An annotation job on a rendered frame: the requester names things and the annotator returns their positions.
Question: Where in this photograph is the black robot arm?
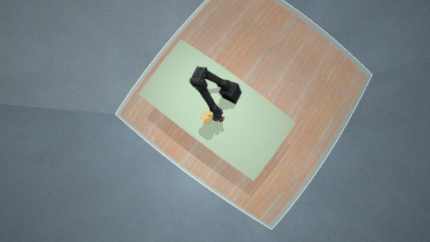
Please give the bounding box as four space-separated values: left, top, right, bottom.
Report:
190 67 234 122

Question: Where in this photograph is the tan mat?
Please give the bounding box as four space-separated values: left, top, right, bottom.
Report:
200 110 213 125

